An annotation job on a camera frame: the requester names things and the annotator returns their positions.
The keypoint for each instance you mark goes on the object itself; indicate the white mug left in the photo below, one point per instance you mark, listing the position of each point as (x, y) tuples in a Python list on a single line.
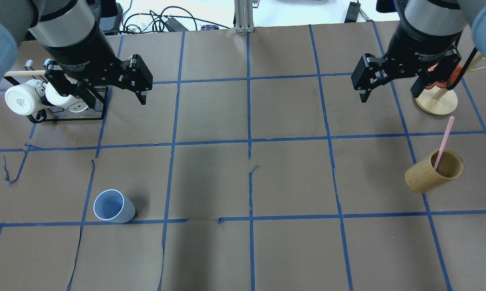
[(26, 98)]

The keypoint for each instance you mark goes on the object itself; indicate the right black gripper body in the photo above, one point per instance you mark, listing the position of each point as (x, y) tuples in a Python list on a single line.
[(419, 47)]

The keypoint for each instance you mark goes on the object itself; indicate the bamboo cylinder holder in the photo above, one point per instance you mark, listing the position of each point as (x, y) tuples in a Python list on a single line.
[(423, 176)]

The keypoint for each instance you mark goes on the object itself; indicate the black power adapter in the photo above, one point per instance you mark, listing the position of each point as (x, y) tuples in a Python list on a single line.
[(353, 11)]

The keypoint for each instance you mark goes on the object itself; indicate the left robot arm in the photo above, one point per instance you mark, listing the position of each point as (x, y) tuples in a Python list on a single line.
[(69, 32)]

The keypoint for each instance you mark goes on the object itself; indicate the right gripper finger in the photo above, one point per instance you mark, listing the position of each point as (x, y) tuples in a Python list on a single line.
[(420, 84), (364, 95)]

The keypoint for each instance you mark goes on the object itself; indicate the aluminium frame post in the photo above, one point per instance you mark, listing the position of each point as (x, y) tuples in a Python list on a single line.
[(244, 17)]

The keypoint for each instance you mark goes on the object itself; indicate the pink chopstick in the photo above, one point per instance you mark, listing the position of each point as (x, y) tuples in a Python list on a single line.
[(444, 141)]

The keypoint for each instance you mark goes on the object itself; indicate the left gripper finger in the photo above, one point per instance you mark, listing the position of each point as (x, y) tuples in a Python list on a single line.
[(142, 96), (87, 94)]

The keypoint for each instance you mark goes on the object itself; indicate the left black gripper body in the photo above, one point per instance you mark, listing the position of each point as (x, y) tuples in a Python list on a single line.
[(80, 51)]

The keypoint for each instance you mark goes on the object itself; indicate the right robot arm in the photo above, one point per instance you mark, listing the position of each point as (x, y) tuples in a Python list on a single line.
[(446, 17)]

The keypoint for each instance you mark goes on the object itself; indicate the black wire cup rack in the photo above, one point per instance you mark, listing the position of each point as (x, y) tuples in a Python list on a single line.
[(54, 113)]

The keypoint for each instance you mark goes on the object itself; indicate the wooden mug tree stand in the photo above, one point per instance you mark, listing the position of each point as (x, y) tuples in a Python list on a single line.
[(437, 99)]

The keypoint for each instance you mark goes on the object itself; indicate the orange cup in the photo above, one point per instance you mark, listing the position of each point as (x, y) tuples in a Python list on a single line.
[(445, 84)]

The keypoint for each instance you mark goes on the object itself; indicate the light blue plastic cup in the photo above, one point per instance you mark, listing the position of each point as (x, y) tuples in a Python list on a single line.
[(112, 206)]

